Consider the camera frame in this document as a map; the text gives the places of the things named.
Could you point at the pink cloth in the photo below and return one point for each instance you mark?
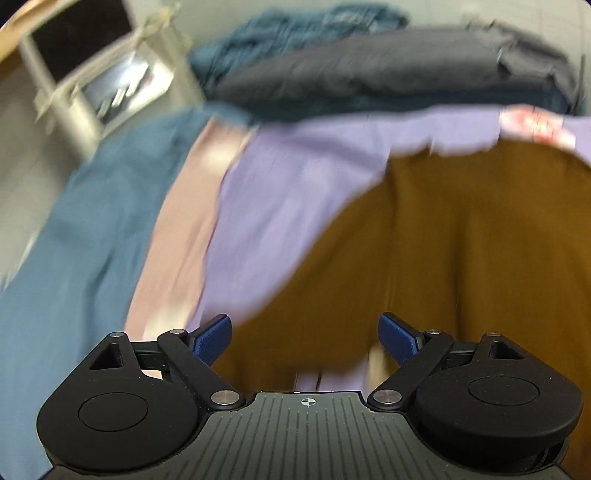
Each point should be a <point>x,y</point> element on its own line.
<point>184,221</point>

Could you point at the brown knit garment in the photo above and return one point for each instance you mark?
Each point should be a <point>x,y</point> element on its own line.
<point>461,258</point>

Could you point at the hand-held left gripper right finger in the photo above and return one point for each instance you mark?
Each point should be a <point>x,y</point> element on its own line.
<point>396,339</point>

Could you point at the grey metal frame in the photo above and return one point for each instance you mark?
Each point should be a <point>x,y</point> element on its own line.
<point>83,92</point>

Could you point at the grey folded duvet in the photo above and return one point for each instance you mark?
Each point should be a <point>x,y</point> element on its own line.
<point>388,69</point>

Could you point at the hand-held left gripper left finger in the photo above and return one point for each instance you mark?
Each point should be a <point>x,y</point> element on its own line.
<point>213,340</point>

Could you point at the crumpled teal cloth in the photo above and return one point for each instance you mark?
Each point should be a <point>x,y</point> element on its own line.
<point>286,41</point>

